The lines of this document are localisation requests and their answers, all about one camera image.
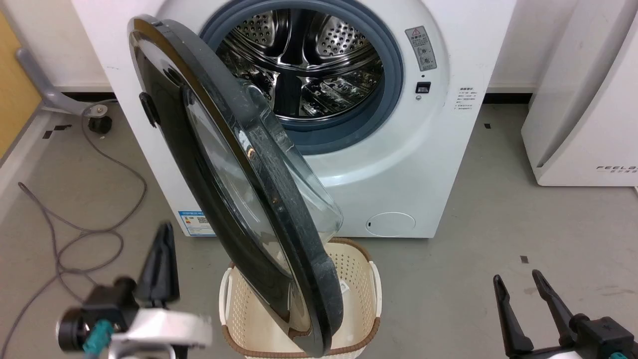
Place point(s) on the yellow wooden panel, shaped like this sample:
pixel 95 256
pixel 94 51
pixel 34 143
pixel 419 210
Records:
pixel 12 89

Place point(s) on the round white filter cover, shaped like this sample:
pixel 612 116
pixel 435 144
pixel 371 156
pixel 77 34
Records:
pixel 391 224

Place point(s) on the stainless steel washer drum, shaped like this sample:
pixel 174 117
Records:
pixel 299 75

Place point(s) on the small black text sticker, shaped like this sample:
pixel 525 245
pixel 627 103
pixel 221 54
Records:
pixel 465 99

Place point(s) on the cream perforated laundry basket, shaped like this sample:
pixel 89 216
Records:
pixel 359 279

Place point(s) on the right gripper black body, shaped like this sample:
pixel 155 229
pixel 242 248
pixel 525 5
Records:
pixel 605 341

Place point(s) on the black round washing machine door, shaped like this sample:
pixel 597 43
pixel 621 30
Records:
pixel 164 149

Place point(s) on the grey metal stand leg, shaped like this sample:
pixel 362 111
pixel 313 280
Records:
pixel 50 97

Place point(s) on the grey rubber door gasket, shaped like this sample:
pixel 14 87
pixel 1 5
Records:
pixel 349 137

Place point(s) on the blue energy label sticker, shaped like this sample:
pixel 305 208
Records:
pixel 192 223

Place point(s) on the white front-load washing machine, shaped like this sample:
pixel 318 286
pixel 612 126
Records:
pixel 398 174

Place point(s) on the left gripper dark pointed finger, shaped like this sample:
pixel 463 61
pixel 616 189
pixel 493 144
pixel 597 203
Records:
pixel 160 269

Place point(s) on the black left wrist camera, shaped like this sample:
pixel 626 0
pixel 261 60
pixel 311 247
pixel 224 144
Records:
pixel 99 309

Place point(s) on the grey warning label sticker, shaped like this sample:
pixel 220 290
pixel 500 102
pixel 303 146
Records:
pixel 421 48

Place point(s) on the black door latch socket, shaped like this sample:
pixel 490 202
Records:
pixel 423 88

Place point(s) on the black caster wheel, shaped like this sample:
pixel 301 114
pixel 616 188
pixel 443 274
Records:
pixel 100 124

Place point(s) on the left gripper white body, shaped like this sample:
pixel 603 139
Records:
pixel 159 331

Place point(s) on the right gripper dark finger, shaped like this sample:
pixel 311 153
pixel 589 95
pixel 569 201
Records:
pixel 511 319
pixel 556 304

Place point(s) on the white air purifier appliance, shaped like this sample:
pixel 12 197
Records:
pixel 588 114

